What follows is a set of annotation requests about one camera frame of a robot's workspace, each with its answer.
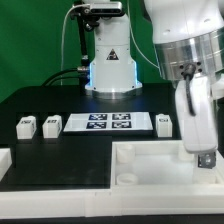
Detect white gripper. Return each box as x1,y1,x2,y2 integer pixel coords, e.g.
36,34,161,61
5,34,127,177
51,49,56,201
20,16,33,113
175,76,218,154

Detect white square tabletop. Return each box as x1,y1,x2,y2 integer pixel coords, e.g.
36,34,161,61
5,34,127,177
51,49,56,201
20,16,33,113
111,140,224,189

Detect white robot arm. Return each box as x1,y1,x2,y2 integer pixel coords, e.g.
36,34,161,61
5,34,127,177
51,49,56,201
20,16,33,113
84,0,224,154

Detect white obstacle fence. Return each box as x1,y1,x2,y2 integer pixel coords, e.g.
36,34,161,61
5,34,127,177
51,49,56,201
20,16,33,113
0,148,224,220

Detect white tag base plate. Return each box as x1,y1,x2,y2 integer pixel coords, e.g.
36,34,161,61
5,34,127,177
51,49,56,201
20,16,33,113
64,112,153,132

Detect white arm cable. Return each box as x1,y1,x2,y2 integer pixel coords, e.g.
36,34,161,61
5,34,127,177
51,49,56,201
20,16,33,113
127,0,161,69

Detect black base cables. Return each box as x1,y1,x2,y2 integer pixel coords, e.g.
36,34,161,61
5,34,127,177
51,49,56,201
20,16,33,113
41,67,88,87

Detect grey camera on mount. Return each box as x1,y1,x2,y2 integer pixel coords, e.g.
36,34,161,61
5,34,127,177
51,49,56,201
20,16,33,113
90,2,123,16

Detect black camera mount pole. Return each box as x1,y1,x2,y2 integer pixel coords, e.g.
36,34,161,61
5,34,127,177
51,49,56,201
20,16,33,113
70,3,99,66

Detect white camera cable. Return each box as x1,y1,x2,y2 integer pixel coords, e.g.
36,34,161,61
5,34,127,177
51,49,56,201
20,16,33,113
60,3,84,86

